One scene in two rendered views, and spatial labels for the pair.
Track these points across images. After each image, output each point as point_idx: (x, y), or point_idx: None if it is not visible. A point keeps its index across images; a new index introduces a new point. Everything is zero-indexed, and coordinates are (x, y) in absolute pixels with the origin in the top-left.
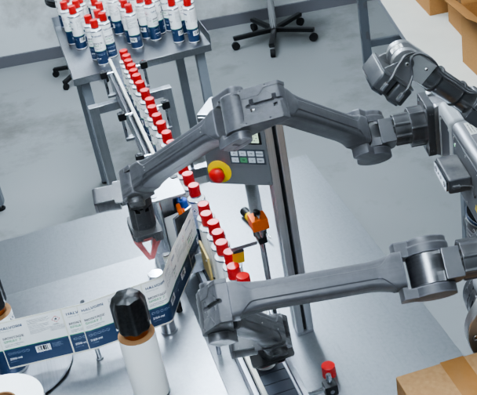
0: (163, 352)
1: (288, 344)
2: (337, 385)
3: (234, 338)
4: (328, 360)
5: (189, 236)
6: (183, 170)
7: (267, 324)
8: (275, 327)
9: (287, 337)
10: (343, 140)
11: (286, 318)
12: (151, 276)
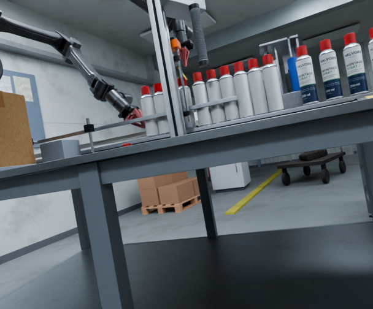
0: None
1: (89, 89)
2: (83, 125)
3: (64, 59)
4: (129, 143)
5: (263, 81)
6: (344, 41)
7: (81, 69)
8: (86, 75)
9: (93, 88)
10: None
11: (98, 80)
12: None
